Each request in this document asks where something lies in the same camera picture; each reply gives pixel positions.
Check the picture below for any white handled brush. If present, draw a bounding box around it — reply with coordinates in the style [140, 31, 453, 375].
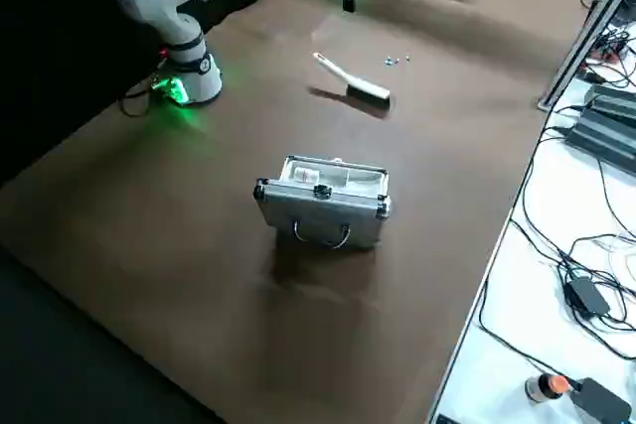
[311, 51, 393, 110]

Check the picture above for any power strip with plugs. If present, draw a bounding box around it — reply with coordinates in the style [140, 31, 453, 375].
[585, 31, 635, 78]

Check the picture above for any aluminium carry case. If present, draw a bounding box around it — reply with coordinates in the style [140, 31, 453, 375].
[253, 154, 393, 252]

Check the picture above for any black long device box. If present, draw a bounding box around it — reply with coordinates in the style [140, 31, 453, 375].
[565, 84, 636, 178]

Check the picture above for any black power adapter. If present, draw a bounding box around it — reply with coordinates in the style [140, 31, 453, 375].
[563, 274, 613, 317]

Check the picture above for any brown bottle orange cap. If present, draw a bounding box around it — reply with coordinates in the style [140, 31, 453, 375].
[524, 371, 571, 405]

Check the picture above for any black adapter box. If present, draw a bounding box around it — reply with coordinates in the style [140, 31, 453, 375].
[565, 376, 633, 424]

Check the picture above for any aluminium frame post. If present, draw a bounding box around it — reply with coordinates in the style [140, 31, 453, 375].
[537, 0, 636, 112]

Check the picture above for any black base cable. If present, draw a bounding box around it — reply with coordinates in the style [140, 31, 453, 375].
[118, 80, 165, 118]

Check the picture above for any black desk cable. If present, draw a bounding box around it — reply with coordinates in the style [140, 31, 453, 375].
[477, 218, 636, 361]

